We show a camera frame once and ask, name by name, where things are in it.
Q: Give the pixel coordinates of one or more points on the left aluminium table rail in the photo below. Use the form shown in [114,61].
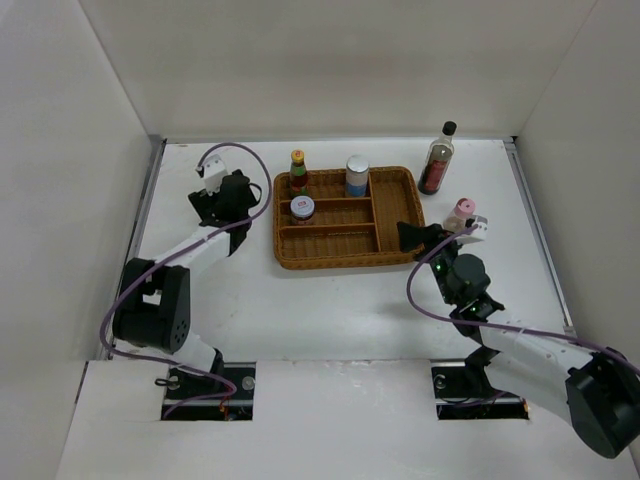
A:
[158,144]

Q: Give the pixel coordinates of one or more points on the pink cap small bottle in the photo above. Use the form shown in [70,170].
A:
[456,220]

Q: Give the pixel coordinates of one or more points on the tall dark vinegar bottle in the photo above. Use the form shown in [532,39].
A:
[439,155]

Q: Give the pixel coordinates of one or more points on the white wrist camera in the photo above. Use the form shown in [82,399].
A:
[477,226]
[212,172]

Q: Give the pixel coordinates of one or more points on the right aluminium table rail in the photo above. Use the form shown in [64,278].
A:
[539,236]

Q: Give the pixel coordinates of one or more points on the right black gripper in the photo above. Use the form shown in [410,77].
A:
[411,236]

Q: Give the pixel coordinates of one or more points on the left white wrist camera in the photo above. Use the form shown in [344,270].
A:
[212,172]

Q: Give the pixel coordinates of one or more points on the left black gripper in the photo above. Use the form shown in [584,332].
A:
[206,203]

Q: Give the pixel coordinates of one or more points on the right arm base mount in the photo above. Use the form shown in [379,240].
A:
[462,391]

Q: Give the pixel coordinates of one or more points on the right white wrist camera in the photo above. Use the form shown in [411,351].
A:
[477,226]

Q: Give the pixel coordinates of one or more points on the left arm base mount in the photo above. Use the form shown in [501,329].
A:
[194,398]

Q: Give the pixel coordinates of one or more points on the yellow cap sauce bottle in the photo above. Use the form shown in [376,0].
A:
[298,175]

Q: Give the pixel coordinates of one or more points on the aluminium table rail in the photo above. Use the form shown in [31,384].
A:
[158,144]
[539,236]

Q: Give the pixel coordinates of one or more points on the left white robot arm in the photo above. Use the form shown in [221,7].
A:
[157,314]

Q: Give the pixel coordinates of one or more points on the white lid chili jar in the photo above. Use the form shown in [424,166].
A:
[302,209]

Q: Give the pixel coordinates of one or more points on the wicker divided tray basket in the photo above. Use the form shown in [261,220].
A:
[345,231]

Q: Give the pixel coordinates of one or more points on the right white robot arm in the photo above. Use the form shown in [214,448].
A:
[594,389]

